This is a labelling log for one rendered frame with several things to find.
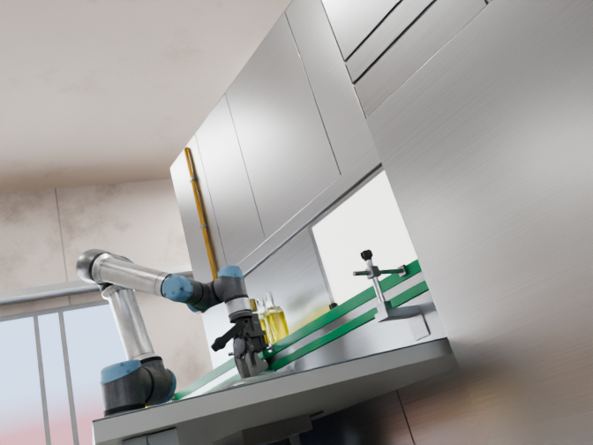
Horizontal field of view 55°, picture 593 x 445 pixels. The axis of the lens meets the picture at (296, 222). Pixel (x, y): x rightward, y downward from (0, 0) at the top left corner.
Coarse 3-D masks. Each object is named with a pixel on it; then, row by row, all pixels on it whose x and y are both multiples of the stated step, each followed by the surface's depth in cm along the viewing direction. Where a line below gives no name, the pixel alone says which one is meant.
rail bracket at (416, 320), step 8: (368, 256) 134; (368, 264) 134; (360, 272) 131; (368, 272) 132; (376, 272) 133; (384, 272) 136; (392, 272) 137; (400, 272) 139; (408, 272) 139; (376, 280) 132; (376, 288) 132; (384, 296) 131; (384, 304) 129; (384, 312) 128; (392, 312) 129; (400, 312) 130; (408, 312) 131; (416, 312) 133; (376, 320) 130; (384, 320) 129; (392, 320) 132; (408, 320) 136; (416, 320) 134; (416, 328) 134; (424, 328) 132; (416, 336) 134; (424, 336) 132
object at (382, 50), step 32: (320, 0) 138; (352, 0) 129; (384, 0) 121; (416, 0) 114; (448, 0) 108; (480, 0) 102; (352, 32) 129; (384, 32) 121; (416, 32) 114; (448, 32) 108; (352, 64) 129; (384, 64) 121; (416, 64) 114; (384, 96) 121
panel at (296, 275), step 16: (352, 192) 180; (336, 208) 186; (304, 240) 199; (272, 256) 215; (288, 256) 207; (304, 256) 199; (320, 256) 192; (256, 272) 224; (272, 272) 215; (288, 272) 207; (304, 272) 199; (320, 272) 192; (256, 288) 224; (272, 288) 215; (288, 288) 207; (304, 288) 199; (320, 288) 192; (256, 304) 223; (288, 304) 207; (304, 304) 199; (320, 304) 192; (288, 320) 206; (304, 320) 199
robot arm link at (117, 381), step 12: (132, 360) 165; (108, 372) 161; (120, 372) 161; (132, 372) 163; (144, 372) 168; (108, 384) 160; (120, 384) 160; (132, 384) 161; (144, 384) 165; (108, 396) 159; (120, 396) 158; (132, 396) 160; (144, 396) 164; (108, 408) 158
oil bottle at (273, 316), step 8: (264, 312) 192; (272, 312) 189; (280, 312) 191; (264, 320) 192; (272, 320) 188; (280, 320) 189; (272, 328) 188; (280, 328) 188; (288, 328) 190; (272, 336) 188; (280, 336) 186
